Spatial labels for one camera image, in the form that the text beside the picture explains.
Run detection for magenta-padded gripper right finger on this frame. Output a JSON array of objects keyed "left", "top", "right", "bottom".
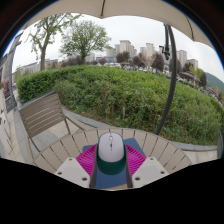
[{"left": 125, "top": 143, "right": 169, "bottom": 189}]

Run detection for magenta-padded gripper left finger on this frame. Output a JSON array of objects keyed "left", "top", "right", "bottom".
[{"left": 54, "top": 143, "right": 98, "bottom": 189}]

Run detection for white and green computer mouse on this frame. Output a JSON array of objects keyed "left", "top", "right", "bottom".
[{"left": 96, "top": 131, "right": 128, "bottom": 176}]

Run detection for dark blue mouse pad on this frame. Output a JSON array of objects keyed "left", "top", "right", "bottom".
[{"left": 82, "top": 137, "right": 148, "bottom": 190}]

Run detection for brown slatted outdoor chair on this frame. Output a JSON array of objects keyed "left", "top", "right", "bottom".
[{"left": 18, "top": 91, "right": 86, "bottom": 158}]

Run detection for curved black umbrella pole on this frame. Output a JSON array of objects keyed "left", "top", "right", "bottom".
[{"left": 155, "top": 23, "right": 178, "bottom": 136}]

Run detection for thin leaning tree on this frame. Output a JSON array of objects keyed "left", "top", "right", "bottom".
[{"left": 26, "top": 13, "right": 81, "bottom": 72}]

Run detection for distant apartment buildings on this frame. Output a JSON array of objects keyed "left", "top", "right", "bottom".
[{"left": 105, "top": 39, "right": 199, "bottom": 73}]

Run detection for round leafy tree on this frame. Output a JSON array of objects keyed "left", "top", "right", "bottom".
[{"left": 59, "top": 19, "right": 113, "bottom": 64}]

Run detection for beige umbrella canopy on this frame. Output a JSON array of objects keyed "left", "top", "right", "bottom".
[{"left": 19, "top": 0, "right": 214, "bottom": 51}]

